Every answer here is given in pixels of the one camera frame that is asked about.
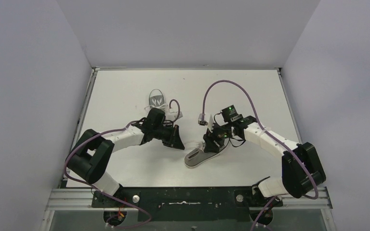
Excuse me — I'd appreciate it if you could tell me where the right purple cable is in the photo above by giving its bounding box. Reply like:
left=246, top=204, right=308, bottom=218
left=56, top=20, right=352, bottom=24
left=198, top=79, right=320, bottom=231

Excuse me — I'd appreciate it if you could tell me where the grey canvas sneaker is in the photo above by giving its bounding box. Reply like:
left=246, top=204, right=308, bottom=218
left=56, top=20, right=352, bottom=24
left=144, top=89, right=168, bottom=112
left=184, top=141, right=229, bottom=168

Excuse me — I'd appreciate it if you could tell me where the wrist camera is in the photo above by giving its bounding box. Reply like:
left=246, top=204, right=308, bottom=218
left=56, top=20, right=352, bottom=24
left=164, top=108, right=183, bottom=122
left=204, top=114, right=215, bottom=132

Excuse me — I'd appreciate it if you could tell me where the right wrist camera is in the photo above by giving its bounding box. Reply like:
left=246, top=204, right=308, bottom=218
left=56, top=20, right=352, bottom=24
left=204, top=114, right=215, bottom=132

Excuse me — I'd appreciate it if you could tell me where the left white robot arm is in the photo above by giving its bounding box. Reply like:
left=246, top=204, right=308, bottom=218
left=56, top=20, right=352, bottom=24
left=65, top=108, right=185, bottom=205

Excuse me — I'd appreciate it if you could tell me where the aluminium frame rail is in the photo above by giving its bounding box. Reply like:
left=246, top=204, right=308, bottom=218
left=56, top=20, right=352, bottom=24
left=45, top=187, right=333, bottom=211

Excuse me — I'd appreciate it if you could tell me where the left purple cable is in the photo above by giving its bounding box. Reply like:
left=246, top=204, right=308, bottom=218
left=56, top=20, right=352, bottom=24
left=64, top=99, right=181, bottom=230

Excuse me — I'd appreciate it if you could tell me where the purple cable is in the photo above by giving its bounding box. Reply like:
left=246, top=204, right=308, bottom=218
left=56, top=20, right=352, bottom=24
left=64, top=99, right=181, bottom=230
left=198, top=79, right=320, bottom=231

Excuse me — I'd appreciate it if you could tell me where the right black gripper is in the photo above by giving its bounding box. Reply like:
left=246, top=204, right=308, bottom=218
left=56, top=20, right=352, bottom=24
left=204, top=121, right=233, bottom=153

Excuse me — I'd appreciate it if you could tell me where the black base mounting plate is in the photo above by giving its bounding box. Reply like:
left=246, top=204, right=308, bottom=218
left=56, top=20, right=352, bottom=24
left=91, top=186, right=284, bottom=223

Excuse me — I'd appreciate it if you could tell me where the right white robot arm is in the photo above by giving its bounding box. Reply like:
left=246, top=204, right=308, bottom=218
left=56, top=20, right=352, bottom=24
left=198, top=105, right=326, bottom=205

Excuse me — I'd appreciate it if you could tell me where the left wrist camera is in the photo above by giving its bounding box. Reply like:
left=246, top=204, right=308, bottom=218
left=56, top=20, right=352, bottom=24
left=164, top=108, right=183, bottom=122

